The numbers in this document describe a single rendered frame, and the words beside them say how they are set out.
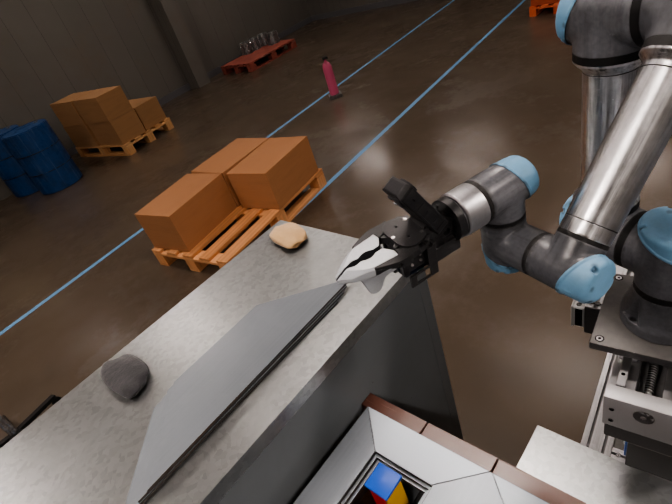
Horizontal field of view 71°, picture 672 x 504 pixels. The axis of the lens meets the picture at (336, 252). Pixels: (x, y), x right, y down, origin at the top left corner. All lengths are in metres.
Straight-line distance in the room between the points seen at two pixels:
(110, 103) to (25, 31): 2.03
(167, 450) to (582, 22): 1.09
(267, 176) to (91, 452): 2.69
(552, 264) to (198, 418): 0.79
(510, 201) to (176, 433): 0.83
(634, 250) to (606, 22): 0.40
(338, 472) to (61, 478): 0.62
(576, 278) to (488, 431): 1.50
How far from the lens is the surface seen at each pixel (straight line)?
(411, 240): 0.68
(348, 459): 1.21
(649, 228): 0.99
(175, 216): 3.66
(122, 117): 7.48
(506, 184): 0.77
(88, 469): 1.26
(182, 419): 1.15
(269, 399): 1.10
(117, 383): 1.36
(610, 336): 1.10
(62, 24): 9.20
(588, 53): 0.89
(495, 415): 2.22
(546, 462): 1.34
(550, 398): 2.27
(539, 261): 0.77
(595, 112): 0.94
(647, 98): 0.77
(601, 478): 1.33
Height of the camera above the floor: 1.85
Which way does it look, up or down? 34 degrees down
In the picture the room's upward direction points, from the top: 20 degrees counter-clockwise
